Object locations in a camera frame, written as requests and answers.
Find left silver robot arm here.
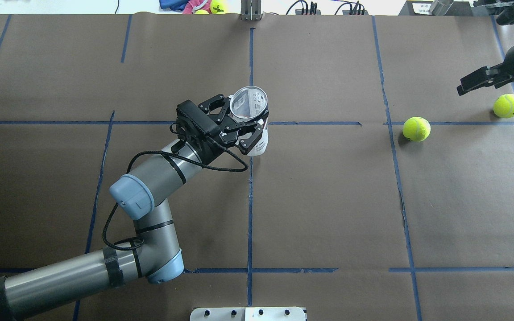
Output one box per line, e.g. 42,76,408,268
0,86,269,321

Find yellow ball beside post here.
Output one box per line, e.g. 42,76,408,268
210,0,230,14

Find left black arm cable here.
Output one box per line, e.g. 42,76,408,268
102,125,249,251

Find blue cloth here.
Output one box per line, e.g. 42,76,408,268
159,0,188,12

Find aluminium frame post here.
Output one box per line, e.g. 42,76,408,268
240,0,263,21

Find pink cloth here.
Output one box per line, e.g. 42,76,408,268
182,0,211,14

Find white pedestal column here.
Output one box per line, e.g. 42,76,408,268
190,306,308,321

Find black box under cup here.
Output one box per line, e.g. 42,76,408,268
398,0,473,16

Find small steel cup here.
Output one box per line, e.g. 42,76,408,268
430,0,454,16

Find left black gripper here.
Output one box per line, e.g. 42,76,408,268
176,94,265,155

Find yellow tennis ball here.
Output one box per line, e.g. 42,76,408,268
492,94,514,119
402,116,431,142

